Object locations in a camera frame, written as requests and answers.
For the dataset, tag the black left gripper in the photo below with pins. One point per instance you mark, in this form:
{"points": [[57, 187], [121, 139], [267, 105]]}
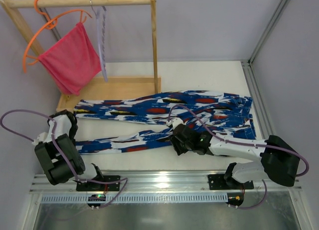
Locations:
{"points": [[72, 125]]}

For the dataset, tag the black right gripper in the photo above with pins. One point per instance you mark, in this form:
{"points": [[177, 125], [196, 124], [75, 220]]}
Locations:
{"points": [[179, 139]]}

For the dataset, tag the blue patterned trousers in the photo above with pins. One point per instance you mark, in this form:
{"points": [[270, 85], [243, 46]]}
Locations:
{"points": [[223, 113]]}

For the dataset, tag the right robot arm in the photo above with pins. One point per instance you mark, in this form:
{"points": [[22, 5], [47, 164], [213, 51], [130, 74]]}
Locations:
{"points": [[270, 159]]}

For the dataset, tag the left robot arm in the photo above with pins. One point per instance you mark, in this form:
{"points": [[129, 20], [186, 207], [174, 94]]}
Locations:
{"points": [[57, 153]]}

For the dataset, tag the orange plastic hanger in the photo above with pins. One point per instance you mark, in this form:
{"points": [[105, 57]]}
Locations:
{"points": [[51, 23]]}

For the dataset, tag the lilac plastic hanger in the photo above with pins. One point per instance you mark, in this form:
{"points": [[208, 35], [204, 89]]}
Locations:
{"points": [[100, 16]]}

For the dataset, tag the wooden clothes rack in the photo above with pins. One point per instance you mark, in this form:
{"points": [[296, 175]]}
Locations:
{"points": [[117, 87]]}

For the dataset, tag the pink cloth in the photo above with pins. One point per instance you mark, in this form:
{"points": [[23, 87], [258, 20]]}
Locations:
{"points": [[72, 62]]}

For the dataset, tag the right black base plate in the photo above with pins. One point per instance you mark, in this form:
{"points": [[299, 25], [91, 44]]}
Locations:
{"points": [[217, 182]]}

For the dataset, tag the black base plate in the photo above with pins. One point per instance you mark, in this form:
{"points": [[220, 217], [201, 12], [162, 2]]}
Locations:
{"points": [[90, 186], [217, 182]]}

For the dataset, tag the aluminium mounting rail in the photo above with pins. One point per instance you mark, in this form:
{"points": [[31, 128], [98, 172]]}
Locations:
{"points": [[138, 181]]}

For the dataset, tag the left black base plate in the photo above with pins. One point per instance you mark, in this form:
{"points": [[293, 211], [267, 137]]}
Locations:
{"points": [[90, 186]]}

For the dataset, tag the slotted cable duct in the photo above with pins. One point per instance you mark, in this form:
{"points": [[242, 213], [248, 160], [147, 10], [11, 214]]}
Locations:
{"points": [[135, 198]]}

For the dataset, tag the aluminium corner frame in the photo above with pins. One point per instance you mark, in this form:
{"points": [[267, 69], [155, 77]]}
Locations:
{"points": [[251, 68]]}

